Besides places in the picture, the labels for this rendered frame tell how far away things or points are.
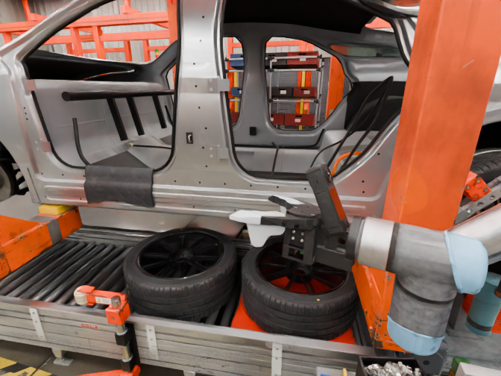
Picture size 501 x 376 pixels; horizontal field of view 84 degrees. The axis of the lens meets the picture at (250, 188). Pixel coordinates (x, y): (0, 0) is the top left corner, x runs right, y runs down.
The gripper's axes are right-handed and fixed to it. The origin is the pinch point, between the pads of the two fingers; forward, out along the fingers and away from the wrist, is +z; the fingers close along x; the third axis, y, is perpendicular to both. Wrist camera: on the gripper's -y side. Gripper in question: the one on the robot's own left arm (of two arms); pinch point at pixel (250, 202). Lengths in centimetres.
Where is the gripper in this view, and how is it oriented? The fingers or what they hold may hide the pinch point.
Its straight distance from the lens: 53.2
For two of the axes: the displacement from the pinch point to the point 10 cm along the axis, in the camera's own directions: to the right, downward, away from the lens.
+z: -8.7, -1.6, 4.7
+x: 5.0, -1.7, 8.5
